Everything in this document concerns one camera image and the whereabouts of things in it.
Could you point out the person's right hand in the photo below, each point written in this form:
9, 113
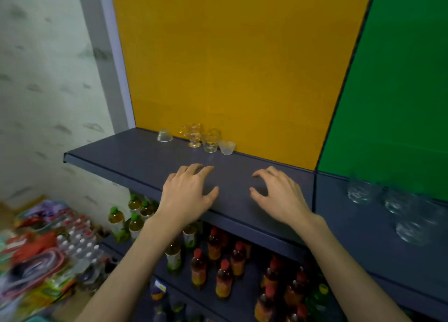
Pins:
287, 202

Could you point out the person's left hand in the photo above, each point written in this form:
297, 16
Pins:
182, 199

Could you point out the cluster of glassware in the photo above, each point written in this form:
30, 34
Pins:
211, 141

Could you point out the ribbed small glass bowl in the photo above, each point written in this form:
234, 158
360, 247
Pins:
226, 148

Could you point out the clear tumbler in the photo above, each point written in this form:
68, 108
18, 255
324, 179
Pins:
399, 202
418, 229

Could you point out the person's left forearm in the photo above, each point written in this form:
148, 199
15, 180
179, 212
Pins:
129, 279

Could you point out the person's right forearm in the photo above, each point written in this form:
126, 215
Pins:
350, 279

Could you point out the group of red-capped bottles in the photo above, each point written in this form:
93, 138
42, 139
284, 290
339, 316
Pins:
224, 283

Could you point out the group of green soda bottles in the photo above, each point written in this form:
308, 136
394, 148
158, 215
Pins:
320, 297

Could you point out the pack of small water bottles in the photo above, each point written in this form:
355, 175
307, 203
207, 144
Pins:
80, 241

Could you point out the orange back panel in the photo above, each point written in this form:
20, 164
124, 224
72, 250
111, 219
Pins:
227, 52

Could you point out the green back panel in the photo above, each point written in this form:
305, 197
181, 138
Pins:
402, 87

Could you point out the pile of packaged goods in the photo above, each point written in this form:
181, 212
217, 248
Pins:
31, 272

